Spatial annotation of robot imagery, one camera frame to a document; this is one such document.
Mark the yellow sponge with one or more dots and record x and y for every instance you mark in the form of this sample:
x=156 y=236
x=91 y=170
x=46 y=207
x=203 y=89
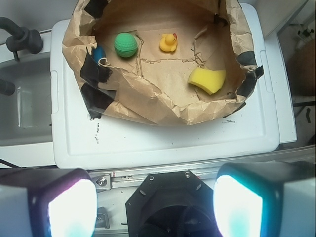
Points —
x=210 y=81

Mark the green dimpled foam ball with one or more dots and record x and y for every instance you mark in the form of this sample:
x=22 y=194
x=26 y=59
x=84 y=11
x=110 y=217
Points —
x=125 y=45

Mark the white plastic bin lid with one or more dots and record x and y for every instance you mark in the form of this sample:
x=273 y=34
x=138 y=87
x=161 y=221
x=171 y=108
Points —
x=109 y=143

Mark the crumpled brown paper bag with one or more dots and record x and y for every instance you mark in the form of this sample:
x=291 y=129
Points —
x=152 y=86

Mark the clear plastic bin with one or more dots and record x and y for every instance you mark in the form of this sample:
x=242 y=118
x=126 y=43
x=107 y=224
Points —
x=25 y=116

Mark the black cylindrical handle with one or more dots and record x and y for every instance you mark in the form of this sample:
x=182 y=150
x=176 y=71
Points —
x=6 y=88

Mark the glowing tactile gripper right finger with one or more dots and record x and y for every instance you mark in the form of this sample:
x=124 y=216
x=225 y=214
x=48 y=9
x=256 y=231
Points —
x=266 y=199

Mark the yellow rubber duck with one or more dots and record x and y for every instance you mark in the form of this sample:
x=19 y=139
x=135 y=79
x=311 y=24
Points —
x=168 y=42

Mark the black octagonal mount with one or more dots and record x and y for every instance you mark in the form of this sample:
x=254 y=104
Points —
x=174 y=204

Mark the blue object behind paper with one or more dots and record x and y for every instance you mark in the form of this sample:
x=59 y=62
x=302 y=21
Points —
x=98 y=53

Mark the aluminium extrusion rail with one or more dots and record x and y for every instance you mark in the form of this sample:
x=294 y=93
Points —
x=107 y=179

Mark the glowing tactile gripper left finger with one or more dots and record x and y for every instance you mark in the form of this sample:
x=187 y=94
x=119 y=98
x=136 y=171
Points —
x=47 y=202

